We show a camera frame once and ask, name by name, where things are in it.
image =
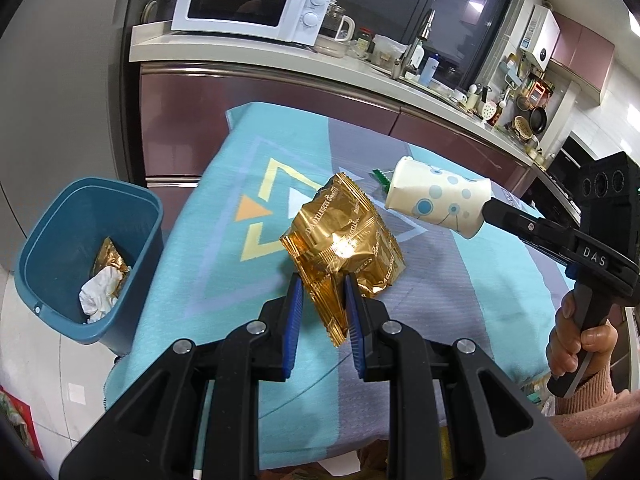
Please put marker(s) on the pink wall cabinet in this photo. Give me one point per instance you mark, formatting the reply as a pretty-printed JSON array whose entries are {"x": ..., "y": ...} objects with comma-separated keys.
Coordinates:
[{"x": 583, "y": 56}]

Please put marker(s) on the dark window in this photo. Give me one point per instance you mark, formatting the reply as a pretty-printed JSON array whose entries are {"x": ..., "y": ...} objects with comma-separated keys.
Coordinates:
[{"x": 462, "y": 33}]

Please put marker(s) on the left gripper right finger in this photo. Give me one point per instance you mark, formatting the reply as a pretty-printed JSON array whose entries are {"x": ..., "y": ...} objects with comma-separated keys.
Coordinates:
[{"x": 453, "y": 412}]

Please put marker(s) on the clear plastic container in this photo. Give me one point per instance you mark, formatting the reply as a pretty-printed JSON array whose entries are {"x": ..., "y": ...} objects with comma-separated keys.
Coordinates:
[{"x": 386, "y": 51}]

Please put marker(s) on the dotted paper cup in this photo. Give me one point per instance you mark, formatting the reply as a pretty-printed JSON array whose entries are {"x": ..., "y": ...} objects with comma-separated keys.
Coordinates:
[{"x": 438, "y": 196}]

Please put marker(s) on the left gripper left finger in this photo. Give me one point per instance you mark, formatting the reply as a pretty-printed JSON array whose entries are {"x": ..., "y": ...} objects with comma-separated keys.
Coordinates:
[{"x": 196, "y": 407}]

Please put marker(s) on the floor clutter bags basket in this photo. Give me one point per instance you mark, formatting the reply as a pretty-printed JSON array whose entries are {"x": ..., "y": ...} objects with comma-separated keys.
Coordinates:
[{"x": 20, "y": 417}]

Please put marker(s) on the white microwave oven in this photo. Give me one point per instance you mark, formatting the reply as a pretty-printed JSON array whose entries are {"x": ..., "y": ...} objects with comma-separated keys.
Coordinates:
[{"x": 287, "y": 21}]

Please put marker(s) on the green clear candy wrapper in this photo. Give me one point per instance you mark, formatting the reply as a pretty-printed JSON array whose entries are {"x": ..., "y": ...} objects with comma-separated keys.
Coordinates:
[{"x": 384, "y": 178}]

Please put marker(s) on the kitchen counter with cabinets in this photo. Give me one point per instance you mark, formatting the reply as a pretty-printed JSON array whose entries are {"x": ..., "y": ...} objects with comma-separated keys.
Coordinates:
[{"x": 187, "y": 84}]

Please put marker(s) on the white water heater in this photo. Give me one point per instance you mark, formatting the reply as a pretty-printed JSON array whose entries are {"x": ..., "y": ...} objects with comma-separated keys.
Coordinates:
[{"x": 540, "y": 37}]

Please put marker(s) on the grey refrigerator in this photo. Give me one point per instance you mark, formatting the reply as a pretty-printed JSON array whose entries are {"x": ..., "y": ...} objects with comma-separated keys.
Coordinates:
[{"x": 61, "y": 106}]

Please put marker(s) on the right hand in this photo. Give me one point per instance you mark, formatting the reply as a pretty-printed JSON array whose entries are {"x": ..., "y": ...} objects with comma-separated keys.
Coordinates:
[{"x": 566, "y": 341}]

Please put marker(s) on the pink sweater right forearm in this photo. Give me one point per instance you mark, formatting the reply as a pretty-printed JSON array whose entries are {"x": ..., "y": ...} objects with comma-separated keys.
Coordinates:
[{"x": 596, "y": 420}]

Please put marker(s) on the gold snack wrapper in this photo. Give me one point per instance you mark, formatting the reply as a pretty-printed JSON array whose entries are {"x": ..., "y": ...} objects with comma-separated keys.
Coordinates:
[
  {"x": 340, "y": 232},
  {"x": 108, "y": 255}
]

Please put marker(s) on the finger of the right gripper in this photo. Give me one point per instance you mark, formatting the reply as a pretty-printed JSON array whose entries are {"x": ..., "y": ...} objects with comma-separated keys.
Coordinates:
[{"x": 550, "y": 234}]

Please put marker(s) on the glass kettle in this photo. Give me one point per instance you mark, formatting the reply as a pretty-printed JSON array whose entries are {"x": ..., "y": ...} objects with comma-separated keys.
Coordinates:
[{"x": 336, "y": 32}]

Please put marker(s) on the black frying pan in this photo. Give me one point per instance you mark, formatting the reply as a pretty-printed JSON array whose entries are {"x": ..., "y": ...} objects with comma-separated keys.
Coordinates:
[{"x": 538, "y": 120}]

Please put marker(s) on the blue white bottle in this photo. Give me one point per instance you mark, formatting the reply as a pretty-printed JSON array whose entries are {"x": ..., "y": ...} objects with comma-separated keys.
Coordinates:
[{"x": 429, "y": 70}]

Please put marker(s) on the blue trash bin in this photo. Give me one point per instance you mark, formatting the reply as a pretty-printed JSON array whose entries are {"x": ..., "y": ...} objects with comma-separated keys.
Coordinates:
[{"x": 58, "y": 256}]

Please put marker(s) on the steel sink faucet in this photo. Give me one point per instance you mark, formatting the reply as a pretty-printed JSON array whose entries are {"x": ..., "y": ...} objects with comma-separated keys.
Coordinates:
[{"x": 405, "y": 63}]

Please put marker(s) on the built-in black oven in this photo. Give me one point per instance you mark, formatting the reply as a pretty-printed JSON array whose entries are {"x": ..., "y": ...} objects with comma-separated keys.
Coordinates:
[{"x": 555, "y": 193}]

